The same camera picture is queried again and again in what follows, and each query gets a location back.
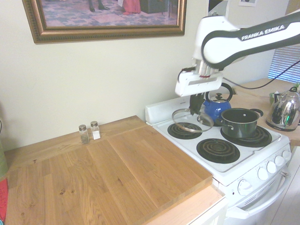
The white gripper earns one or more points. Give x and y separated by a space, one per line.
199 84

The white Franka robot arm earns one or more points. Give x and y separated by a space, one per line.
211 25

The black cooking pot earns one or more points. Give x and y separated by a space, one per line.
239 131

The blue stovetop kettle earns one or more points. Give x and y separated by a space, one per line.
213 109

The black coil burner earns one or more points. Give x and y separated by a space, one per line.
215 151
173 133
263 138

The green mug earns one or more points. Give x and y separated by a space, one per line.
272 98

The chrome electric kettle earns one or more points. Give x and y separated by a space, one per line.
281 112

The white oven knob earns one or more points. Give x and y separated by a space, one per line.
245 187

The white burner knob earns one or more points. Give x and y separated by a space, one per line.
271 167
262 174
279 160
286 155

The large grey print poster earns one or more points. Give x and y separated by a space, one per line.
218 5

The white window blinds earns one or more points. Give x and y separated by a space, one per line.
286 54

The glass salt shaker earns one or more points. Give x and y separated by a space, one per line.
95 133

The small grey print poster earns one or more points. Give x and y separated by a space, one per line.
247 2

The white kitchen cabinet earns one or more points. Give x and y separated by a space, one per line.
211 215

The white electric stove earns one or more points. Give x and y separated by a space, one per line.
257 199

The glass pepper shaker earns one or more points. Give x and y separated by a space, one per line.
84 137

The large wooden butcher board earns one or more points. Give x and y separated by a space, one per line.
93 175

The gold framed painting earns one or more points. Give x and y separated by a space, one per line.
105 14

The pale green utensil holder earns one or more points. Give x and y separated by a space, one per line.
2 159

